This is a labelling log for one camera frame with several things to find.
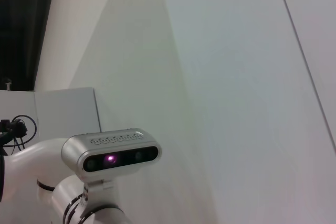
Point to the white partition board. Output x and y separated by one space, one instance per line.
65 113

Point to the white robot neck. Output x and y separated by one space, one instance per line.
105 214

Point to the black clamp device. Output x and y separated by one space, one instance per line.
18 127

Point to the dark curtain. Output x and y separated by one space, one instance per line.
21 24

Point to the silver head depth camera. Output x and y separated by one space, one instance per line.
78 150

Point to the silver camera mount bracket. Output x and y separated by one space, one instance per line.
98 186

